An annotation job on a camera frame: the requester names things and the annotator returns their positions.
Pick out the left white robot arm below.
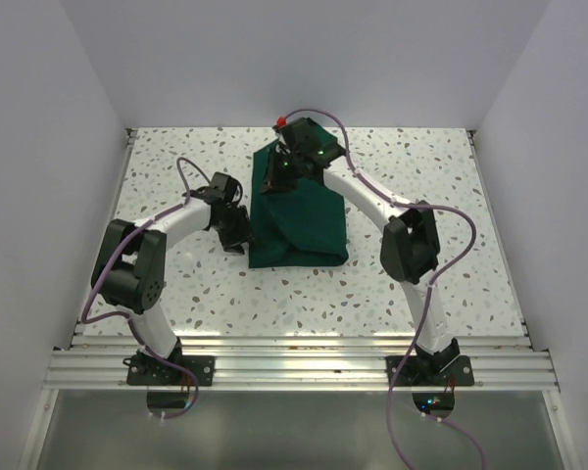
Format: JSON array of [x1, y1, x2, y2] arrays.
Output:
[[80, 184, 252, 385]]

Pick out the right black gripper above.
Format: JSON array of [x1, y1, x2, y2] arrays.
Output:
[[259, 147, 302, 196]]

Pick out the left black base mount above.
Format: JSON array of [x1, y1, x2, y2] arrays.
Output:
[[125, 354, 216, 410]]

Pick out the aluminium rail frame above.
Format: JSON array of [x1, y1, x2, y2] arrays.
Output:
[[22, 128, 565, 469]]

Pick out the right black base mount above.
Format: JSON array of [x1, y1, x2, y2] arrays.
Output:
[[384, 339, 475, 419]]

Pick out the green surgical drape cloth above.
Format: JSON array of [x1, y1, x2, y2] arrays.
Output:
[[249, 117, 349, 268]]

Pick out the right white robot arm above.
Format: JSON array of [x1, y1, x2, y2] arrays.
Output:
[[260, 116, 460, 385]]

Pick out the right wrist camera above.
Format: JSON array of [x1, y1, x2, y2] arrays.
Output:
[[272, 116, 293, 147]]

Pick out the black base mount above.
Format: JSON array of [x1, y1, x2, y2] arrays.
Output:
[[384, 339, 475, 419], [125, 354, 216, 410]]

